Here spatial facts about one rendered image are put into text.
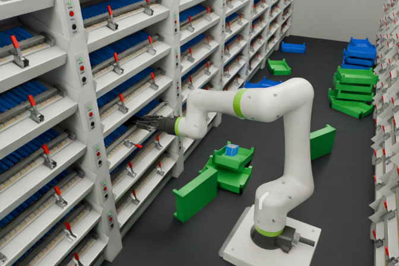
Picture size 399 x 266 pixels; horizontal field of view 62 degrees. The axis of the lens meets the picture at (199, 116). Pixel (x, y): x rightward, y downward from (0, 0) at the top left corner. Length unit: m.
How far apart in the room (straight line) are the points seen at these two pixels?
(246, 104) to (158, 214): 1.06
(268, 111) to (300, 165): 0.33
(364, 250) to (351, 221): 0.19
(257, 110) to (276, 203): 0.38
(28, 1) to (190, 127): 0.80
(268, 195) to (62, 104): 0.83
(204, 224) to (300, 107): 0.98
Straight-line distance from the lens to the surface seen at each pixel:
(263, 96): 1.16
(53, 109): 1.25
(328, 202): 2.23
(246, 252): 1.46
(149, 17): 1.60
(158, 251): 1.87
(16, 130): 1.17
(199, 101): 1.44
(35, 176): 1.28
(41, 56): 1.18
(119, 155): 1.61
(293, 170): 1.41
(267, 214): 1.35
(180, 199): 1.86
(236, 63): 3.10
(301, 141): 1.35
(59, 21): 1.20
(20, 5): 1.10
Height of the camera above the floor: 1.47
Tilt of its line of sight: 30 degrees down
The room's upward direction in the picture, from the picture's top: straight up
